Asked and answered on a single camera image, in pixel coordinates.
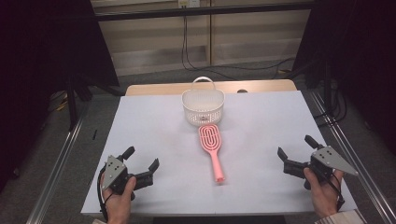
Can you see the white slotted plastic basket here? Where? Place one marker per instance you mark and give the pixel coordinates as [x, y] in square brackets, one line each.
[202, 105]

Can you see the pink vented hairbrush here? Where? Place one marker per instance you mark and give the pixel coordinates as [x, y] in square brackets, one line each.
[210, 138]

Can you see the striped sleeve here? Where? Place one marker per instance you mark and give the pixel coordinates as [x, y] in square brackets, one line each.
[342, 218]

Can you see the white wall socket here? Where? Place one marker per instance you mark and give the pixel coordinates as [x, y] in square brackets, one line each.
[188, 3]

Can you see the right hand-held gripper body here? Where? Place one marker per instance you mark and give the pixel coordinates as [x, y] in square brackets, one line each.
[330, 158]

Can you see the aluminium floor rail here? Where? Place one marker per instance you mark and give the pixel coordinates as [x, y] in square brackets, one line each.
[56, 174]
[351, 146]

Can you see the black metal stand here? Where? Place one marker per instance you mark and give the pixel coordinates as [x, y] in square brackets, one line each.
[72, 105]

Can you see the light wooden table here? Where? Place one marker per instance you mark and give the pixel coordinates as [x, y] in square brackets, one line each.
[155, 88]

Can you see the white table sheet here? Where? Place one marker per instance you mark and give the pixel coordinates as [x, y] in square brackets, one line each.
[162, 137]

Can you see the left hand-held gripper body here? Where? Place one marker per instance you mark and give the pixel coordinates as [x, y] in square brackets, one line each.
[113, 174]

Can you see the person's left hand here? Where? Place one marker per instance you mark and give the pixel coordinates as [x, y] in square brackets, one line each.
[120, 207]

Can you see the black curtain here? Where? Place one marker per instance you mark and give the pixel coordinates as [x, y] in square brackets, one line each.
[358, 46]
[46, 46]

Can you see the person's right hand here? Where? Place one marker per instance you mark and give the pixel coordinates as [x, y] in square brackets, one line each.
[323, 199]

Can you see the small dark round object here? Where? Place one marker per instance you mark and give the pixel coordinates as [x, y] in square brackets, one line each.
[242, 91]

